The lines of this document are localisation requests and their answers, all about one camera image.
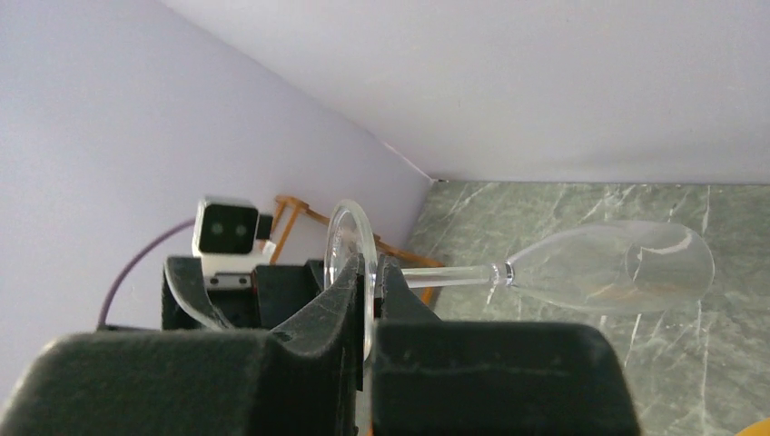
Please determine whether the wooden tiered shelf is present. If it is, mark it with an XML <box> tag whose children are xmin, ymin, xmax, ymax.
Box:
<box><xmin>271</xmin><ymin>195</ymin><xmax>444</xmax><ymax>306</ymax></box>

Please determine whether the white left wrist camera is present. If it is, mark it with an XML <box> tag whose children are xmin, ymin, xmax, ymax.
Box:
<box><xmin>192</xmin><ymin>196</ymin><xmax>276</xmax><ymax>291</ymax></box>

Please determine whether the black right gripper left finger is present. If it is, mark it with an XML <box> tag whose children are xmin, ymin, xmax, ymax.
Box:
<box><xmin>1</xmin><ymin>257</ymin><xmax>363</xmax><ymax>435</ymax></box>

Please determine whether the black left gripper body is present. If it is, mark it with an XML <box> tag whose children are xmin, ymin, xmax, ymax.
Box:
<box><xmin>162</xmin><ymin>256</ymin><xmax>324</xmax><ymax>330</ymax></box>

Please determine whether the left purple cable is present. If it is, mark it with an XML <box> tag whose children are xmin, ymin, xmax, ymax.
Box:
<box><xmin>97</xmin><ymin>217</ymin><xmax>200</xmax><ymax>329</ymax></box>

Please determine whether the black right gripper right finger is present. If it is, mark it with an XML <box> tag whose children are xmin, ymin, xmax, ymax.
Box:
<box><xmin>371</xmin><ymin>258</ymin><xmax>641</xmax><ymax>435</ymax></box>

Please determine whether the yellow plastic wine glass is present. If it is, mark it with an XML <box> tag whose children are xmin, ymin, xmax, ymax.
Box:
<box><xmin>735</xmin><ymin>419</ymin><xmax>770</xmax><ymax>436</ymax></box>

